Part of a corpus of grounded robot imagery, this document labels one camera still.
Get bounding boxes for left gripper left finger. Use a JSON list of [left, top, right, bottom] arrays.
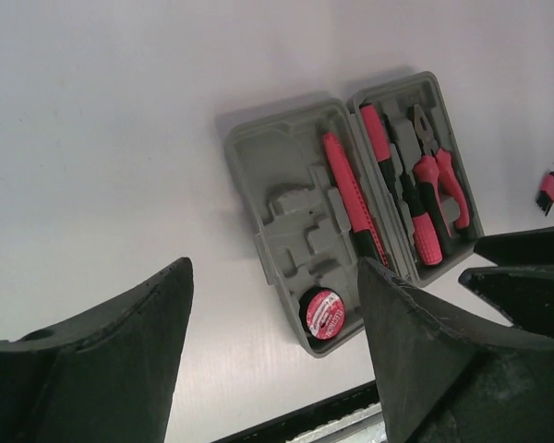
[[0, 257, 194, 442]]

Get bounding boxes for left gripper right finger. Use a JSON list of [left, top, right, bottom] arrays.
[[358, 259, 554, 442]]

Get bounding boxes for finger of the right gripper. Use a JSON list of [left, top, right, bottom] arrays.
[[459, 265, 554, 337], [474, 226, 554, 266]]

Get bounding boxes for red black bit holder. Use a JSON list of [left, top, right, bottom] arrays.
[[536, 171, 554, 216]]

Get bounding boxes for red-handled screwdriver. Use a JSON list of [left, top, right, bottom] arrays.
[[397, 151, 443, 266], [360, 103, 405, 222]]

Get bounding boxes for black electrical tape roll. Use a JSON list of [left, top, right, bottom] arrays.
[[299, 286, 345, 341]]

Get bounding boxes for red black pliers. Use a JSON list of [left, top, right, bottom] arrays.
[[411, 104, 471, 239]]

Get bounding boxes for red black utility knife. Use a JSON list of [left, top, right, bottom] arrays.
[[321, 131, 390, 267]]

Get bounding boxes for grey plastic tool case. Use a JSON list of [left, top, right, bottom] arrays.
[[224, 72, 483, 358]]

